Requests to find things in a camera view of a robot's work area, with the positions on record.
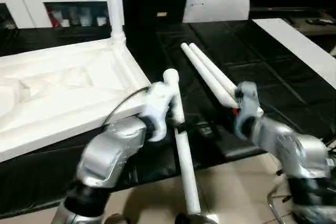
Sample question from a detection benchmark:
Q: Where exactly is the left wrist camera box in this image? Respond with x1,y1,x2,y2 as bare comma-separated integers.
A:
140,81,177,143

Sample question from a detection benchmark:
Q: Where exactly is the white plastic bag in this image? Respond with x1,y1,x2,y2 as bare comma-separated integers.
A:
182,0,251,24

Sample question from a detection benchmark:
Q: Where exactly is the white plastic table leg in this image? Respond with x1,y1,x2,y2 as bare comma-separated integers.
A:
105,0,127,45
188,43,264,118
162,69,202,216
180,44,238,110

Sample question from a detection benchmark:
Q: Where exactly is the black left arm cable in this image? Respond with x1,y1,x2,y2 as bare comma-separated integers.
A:
102,89,153,130

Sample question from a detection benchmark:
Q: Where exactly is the grey left robot foot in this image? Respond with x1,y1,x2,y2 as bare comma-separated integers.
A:
101,214,129,224

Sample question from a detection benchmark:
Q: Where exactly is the black work mat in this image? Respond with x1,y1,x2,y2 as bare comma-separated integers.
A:
0,19,336,219

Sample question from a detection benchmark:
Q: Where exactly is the flat white board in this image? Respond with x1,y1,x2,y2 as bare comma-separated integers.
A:
252,18,336,89

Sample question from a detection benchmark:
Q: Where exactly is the grey robot foot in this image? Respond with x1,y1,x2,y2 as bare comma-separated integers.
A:
101,214,129,224
174,214,218,224

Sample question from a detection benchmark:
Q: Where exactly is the grey right robot foot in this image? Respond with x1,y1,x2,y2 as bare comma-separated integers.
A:
174,214,218,224

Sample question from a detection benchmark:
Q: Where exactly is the white plastic table top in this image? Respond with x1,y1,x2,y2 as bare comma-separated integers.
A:
0,38,153,163

